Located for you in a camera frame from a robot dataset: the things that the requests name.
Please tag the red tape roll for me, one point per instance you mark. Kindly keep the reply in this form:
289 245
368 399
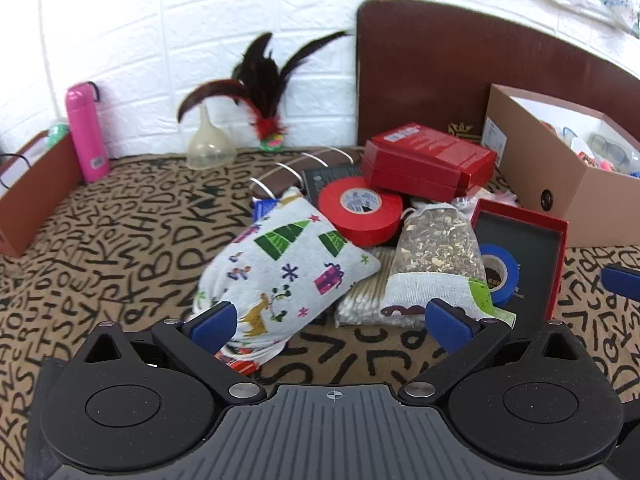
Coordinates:
367 220

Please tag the dark grey flat box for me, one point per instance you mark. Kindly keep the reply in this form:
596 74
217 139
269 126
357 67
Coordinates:
325 180

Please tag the christmas print fabric pouch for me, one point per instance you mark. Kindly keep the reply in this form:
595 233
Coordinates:
285 270

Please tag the brown cardboard box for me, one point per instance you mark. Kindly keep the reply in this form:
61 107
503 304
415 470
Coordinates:
545 170

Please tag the red tray box black inside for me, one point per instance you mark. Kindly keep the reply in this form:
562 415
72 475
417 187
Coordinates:
520 240

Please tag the red rectangular box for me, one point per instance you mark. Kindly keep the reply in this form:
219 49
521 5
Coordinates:
430 152

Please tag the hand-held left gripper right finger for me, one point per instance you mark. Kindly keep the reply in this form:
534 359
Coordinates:
447 325

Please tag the brown white striped pouch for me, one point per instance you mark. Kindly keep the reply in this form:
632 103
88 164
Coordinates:
295 170

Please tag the dark brown wooden board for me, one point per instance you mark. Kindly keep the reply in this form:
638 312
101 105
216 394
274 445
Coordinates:
425 70

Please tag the cotton swab pack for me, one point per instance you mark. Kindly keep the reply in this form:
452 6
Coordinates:
362 295

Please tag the letter print brown mat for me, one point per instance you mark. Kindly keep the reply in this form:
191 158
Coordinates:
125 240

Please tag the translucent plastic funnel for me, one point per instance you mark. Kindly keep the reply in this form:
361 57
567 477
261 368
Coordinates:
207 147

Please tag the brown paper bag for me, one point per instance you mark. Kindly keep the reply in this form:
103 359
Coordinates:
35 195

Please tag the dried herb sachet bag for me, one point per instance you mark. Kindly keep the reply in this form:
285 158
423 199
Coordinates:
437 250

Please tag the pink red small items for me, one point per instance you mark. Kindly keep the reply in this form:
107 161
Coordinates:
592 160

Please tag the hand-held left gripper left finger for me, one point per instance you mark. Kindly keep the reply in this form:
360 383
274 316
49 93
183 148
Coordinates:
214 327

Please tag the green item in bag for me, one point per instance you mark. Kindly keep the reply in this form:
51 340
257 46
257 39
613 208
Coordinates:
57 132

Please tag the blue packet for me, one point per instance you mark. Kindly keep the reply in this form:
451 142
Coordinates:
264 209

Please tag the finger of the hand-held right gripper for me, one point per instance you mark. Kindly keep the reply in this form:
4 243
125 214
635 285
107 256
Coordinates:
622 284

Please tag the blue tape roll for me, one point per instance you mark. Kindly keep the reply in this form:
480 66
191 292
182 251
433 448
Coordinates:
507 272

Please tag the pink thermos bottle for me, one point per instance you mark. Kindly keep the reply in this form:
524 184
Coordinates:
87 130

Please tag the feather shuttlecock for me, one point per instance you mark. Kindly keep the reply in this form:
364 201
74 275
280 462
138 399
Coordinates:
262 85

